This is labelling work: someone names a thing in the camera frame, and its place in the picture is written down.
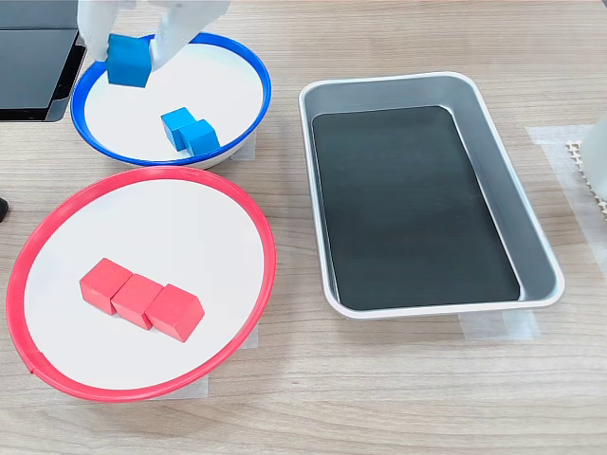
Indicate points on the small blue cube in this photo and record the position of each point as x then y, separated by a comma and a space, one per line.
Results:
176, 122
128, 61
201, 140

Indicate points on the small red cube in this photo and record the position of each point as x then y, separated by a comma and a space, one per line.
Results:
104, 286
136, 302
174, 313

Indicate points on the blue-rimmed white plate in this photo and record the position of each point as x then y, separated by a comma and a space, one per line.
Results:
213, 85

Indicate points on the black flat device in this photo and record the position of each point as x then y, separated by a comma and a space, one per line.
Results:
33, 71

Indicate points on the clear tape strip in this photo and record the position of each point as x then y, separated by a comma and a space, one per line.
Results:
252, 339
249, 149
199, 388
498, 327

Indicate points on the red-rimmed white plate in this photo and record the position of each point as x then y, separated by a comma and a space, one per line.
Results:
189, 227

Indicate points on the small black object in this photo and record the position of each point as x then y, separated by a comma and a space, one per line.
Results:
3, 211

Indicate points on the black tray mat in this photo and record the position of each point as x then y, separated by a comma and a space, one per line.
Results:
403, 213

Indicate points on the steel tray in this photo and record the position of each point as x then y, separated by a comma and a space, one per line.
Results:
536, 265

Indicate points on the pale perforated base plate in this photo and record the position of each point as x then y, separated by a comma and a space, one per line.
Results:
574, 149

